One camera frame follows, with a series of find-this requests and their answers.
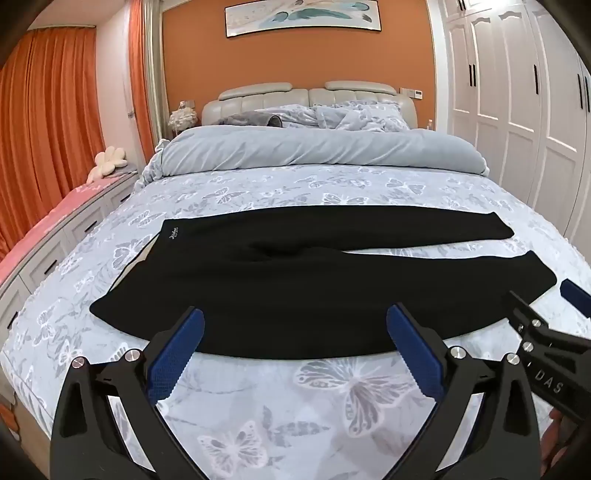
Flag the wide orange curtain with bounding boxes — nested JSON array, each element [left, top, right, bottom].
[[0, 28, 109, 259]]

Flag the white wardrobe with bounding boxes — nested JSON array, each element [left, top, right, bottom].
[[436, 0, 591, 259]]

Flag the black pants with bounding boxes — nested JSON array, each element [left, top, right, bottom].
[[90, 205, 557, 363]]

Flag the framed wall painting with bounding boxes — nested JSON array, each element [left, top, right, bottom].
[[224, 0, 384, 38]]

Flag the grey duvet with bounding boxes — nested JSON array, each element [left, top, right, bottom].
[[139, 124, 489, 183]]

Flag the white flower lamp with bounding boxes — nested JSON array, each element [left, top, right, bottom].
[[167, 104, 198, 136]]

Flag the patterned grey pillows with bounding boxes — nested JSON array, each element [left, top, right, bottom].
[[277, 100, 411, 133]]

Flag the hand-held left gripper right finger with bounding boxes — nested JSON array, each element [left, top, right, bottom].
[[387, 302, 541, 480]]

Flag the pink bench mat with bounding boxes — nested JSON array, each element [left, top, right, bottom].
[[0, 173, 134, 287]]

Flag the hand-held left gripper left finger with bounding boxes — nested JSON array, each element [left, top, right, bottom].
[[50, 306, 218, 480]]

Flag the butterfly print bed sheet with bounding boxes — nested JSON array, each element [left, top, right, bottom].
[[0, 164, 591, 480]]

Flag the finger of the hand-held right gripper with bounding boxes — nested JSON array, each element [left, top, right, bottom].
[[558, 279, 591, 320], [507, 290, 551, 344]]

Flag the narrow orange curtain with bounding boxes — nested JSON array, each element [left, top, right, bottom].
[[127, 0, 155, 151]]

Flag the white flower plush cushion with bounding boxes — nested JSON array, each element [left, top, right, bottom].
[[87, 147, 130, 183]]

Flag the beige leather headboard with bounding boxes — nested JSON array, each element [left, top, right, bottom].
[[201, 80, 419, 130]]

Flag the dark grey cloth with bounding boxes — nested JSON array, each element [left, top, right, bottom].
[[217, 111, 284, 129]]

